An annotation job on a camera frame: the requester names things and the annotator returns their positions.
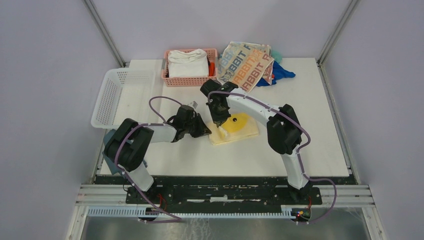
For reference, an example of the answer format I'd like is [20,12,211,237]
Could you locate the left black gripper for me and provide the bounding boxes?
[184,113,212,138]

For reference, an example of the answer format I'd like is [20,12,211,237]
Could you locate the yellow duck towel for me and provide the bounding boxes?
[206,113,260,145]

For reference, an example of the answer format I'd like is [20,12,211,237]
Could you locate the rabbit print towel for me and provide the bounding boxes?
[217,41,275,93]

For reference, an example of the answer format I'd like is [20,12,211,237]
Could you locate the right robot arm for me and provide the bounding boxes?
[200,79,312,204]

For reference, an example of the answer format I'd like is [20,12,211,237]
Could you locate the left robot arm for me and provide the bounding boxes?
[102,104,212,204]

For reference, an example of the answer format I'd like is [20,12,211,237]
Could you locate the orange towel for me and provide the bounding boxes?
[208,61,216,77]

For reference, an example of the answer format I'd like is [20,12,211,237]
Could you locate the white folded towel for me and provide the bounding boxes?
[167,48,209,78]

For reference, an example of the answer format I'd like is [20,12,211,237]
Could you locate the pink plastic basket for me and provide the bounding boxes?
[161,48,218,87]

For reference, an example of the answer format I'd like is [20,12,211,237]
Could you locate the white plastic basket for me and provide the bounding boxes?
[90,68,156,130]

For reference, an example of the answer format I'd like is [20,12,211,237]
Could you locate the teal green towel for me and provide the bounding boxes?
[270,49,283,64]

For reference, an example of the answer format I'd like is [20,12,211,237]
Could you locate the grey blue towel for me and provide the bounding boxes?
[102,129,122,176]

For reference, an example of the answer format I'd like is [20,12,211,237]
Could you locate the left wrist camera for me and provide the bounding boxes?
[188,101,198,110]

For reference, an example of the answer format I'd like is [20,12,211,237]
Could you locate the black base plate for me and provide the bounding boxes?
[94,174,358,215]

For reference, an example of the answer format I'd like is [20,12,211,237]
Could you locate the white cable duct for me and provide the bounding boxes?
[87,206,295,220]

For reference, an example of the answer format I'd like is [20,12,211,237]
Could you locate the aluminium frame rails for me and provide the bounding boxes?
[65,184,386,240]

